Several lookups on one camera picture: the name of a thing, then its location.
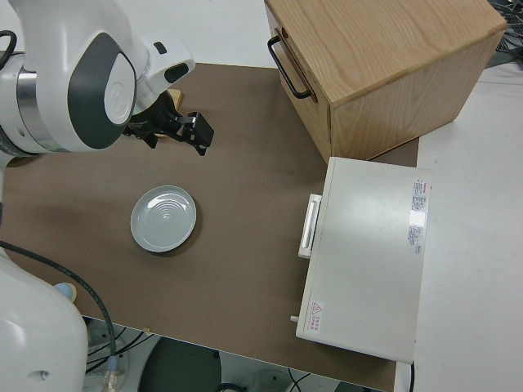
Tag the white toaster oven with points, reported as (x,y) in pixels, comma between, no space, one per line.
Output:
(367,253)

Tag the brown table mat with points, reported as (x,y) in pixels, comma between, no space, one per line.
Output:
(253,171)

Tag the blue knob on wooden base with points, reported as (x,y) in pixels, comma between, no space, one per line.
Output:
(66,292)

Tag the gray plate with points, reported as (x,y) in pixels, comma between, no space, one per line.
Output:
(164,218)

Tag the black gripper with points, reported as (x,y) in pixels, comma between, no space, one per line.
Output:
(163,122)

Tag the large wooden box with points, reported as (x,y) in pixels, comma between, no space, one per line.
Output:
(388,61)

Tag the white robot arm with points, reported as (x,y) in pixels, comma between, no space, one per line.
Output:
(53,61)

